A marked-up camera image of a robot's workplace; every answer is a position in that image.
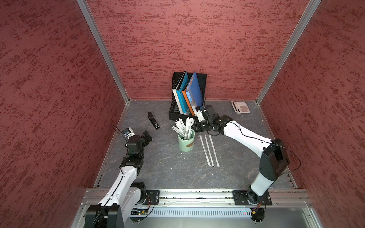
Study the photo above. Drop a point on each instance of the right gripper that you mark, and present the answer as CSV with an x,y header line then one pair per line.
x,y
196,127

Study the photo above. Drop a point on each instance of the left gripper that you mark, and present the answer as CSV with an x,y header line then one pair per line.
x,y
146,142

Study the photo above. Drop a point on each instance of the straw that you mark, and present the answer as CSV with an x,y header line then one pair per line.
x,y
206,155
214,151
209,152

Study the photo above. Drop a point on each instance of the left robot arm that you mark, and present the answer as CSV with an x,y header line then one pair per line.
x,y
115,208

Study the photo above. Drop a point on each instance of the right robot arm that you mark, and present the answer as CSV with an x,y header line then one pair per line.
x,y
272,153

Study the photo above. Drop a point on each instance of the wrapped straws in cup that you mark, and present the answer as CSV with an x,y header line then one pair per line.
x,y
184,129

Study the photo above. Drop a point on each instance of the black stapler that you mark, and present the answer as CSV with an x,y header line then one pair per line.
x,y
153,121

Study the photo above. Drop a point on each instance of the green cup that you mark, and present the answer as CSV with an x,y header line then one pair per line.
x,y
186,145

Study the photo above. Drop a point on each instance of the blue folder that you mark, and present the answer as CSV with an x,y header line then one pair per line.
x,y
194,93

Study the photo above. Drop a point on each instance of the black file organizer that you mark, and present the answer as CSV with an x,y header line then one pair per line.
x,y
174,113

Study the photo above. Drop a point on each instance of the orange book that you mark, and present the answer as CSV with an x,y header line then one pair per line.
x,y
188,103

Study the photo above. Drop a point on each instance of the teal book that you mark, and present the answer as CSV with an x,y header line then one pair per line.
x,y
181,97

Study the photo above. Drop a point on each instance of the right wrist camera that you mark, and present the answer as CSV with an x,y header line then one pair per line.
x,y
200,113

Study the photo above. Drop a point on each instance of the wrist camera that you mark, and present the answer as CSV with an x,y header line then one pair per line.
x,y
200,113
127,133

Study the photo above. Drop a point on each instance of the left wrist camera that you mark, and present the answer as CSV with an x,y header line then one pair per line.
x,y
127,133

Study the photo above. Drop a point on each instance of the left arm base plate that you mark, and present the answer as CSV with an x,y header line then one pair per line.
x,y
151,197

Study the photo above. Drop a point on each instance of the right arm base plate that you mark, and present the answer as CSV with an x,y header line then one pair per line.
x,y
244,198

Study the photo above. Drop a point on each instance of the left aluminium corner post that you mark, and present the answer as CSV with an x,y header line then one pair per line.
x,y
86,11

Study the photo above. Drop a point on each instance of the aluminium corner post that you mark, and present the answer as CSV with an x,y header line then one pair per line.
x,y
86,11
294,38

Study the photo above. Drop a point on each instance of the aluminium front rail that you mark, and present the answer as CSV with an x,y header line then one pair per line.
x,y
219,198

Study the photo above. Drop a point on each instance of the right aluminium corner post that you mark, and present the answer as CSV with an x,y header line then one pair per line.
x,y
294,38

